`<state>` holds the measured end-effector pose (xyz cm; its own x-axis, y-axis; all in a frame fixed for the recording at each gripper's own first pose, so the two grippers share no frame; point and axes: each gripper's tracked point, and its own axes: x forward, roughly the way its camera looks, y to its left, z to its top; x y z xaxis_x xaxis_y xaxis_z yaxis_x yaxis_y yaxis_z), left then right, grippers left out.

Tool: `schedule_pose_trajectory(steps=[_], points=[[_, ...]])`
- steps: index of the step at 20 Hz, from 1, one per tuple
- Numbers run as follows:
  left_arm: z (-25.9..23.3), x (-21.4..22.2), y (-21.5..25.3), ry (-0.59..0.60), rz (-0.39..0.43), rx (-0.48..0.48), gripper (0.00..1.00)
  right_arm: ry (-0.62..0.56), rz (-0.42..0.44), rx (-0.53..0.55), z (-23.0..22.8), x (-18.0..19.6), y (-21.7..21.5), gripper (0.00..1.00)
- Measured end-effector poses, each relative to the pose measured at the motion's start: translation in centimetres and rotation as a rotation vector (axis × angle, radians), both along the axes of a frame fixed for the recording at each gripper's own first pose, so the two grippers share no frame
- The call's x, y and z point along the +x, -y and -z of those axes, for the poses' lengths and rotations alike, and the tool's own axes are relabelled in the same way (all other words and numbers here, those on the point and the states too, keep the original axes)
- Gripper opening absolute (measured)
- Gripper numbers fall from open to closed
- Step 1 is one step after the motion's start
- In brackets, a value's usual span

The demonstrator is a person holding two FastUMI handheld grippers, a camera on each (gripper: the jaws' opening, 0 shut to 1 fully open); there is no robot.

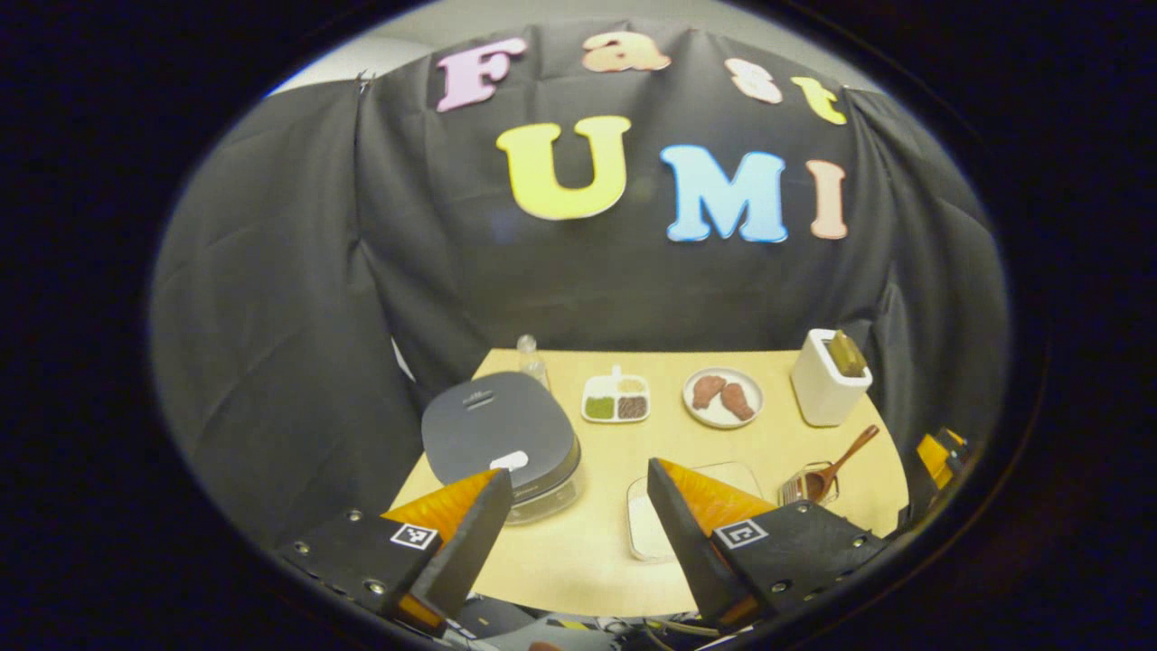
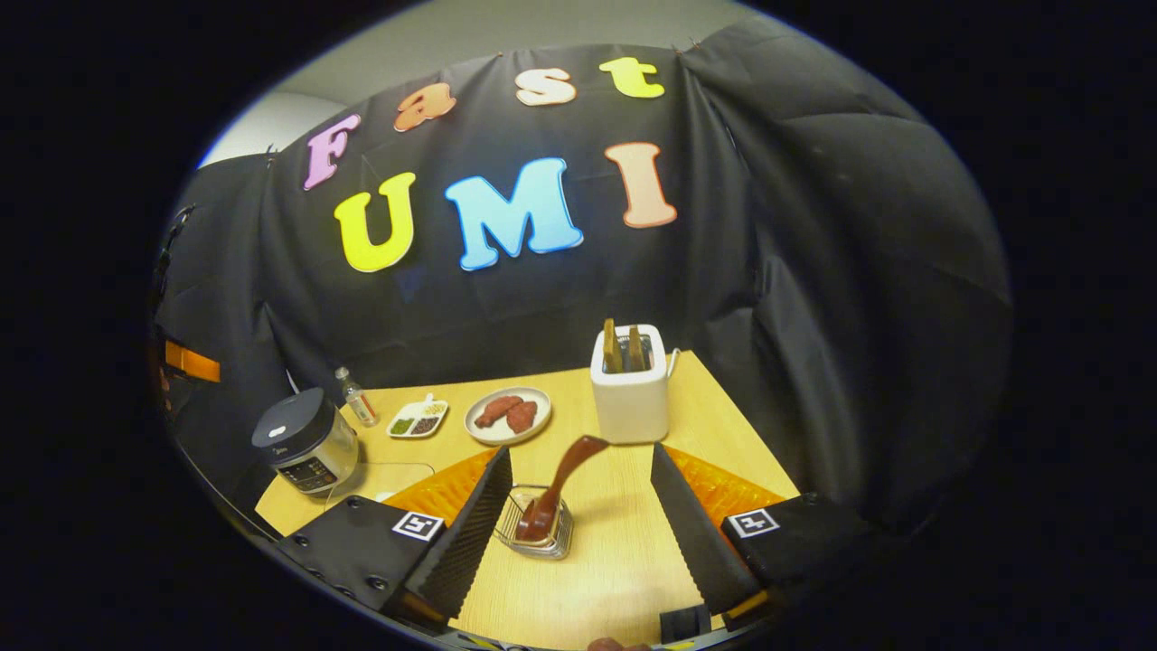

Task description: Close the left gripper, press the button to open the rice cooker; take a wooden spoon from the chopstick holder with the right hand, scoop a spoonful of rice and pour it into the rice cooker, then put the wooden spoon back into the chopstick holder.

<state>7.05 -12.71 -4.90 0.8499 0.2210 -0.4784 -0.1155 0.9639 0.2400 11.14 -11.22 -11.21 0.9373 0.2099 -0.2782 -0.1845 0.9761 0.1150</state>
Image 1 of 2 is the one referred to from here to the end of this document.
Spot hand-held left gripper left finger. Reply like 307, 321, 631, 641
276, 468, 516, 634

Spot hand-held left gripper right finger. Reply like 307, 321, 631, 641
645, 458, 891, 631

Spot clear rice tray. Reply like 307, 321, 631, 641
626, 461, 765, 563

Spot brown wooden spoon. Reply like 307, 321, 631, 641
800, 425, 880, 501

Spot grey and cream rice cooker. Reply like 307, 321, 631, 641
421, 372, 584, 525

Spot white oval plate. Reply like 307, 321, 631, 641
682, 367, 766, 429

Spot white toaster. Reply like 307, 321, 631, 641
790, 328, 874, 428

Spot brown toast slice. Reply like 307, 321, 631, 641
827, 330, 869, 378

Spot white divided bean dish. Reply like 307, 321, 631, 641
581, 365, 652, 425

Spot clear glass bottle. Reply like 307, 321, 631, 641
517, 335, 550, 392

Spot black backdrop cloth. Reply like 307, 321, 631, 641
149, 20, 1009, 543

